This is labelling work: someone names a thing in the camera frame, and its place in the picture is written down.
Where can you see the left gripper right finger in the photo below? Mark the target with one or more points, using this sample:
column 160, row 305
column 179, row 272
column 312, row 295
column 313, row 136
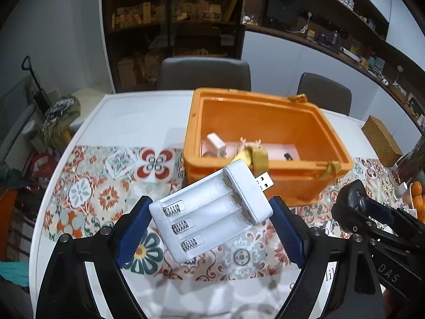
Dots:
column 355, row 290

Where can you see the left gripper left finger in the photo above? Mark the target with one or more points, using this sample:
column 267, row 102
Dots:
column 65, row 288

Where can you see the white battery charger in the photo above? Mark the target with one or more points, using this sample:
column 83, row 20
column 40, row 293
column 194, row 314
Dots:
column 212, row 211

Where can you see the pink round cartoon toy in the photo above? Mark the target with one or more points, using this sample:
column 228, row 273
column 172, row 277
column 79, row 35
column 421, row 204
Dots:
column 244, row 143

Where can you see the white square adapter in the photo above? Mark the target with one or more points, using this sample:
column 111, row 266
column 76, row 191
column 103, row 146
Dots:
column 216, row 145

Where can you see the person's hand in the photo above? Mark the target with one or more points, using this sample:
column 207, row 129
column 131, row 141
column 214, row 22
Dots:
column 391, row 304

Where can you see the orange fruit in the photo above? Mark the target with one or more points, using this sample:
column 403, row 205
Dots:
column 418, row 199

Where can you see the white cup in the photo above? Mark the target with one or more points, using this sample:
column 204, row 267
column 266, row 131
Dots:
column 400, row 190

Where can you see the cork rectangular box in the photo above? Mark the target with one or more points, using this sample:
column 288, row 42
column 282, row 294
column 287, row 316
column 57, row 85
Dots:
column 383, row 143

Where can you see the orange plastic storage crate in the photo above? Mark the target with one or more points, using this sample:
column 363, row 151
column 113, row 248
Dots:
column 284, row 125

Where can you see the right grey dining chair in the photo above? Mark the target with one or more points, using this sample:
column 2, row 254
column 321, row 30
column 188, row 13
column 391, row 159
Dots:
column 325, row 93

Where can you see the grey dining chair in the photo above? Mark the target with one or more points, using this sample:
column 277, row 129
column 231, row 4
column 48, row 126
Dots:
column 193, row 72
column 325, row 93

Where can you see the camouflage fabric bundle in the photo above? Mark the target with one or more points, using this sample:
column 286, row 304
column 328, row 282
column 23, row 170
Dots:
column 55, row 129

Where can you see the left grey dining chair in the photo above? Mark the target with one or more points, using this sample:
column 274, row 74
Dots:
column 193, row 72

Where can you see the dark wooden shelf unit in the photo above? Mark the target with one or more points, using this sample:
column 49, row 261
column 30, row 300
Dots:
column 140, row 34

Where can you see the black handled trolley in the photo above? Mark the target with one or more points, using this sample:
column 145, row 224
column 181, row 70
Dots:
column 40, row 96

